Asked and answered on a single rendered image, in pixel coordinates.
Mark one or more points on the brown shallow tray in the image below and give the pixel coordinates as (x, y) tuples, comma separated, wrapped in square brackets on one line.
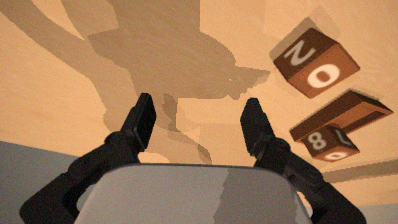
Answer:
[(349, 112)]

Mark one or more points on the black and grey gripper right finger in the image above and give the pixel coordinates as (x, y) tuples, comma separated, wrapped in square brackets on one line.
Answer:
[(328, 205)]

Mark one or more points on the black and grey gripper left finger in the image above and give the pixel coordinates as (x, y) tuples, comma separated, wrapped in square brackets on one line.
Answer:
[(56, 202)]

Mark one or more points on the brown wooden number cube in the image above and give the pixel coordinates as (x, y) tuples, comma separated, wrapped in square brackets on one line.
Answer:
[(330, 144), (314, 63)]

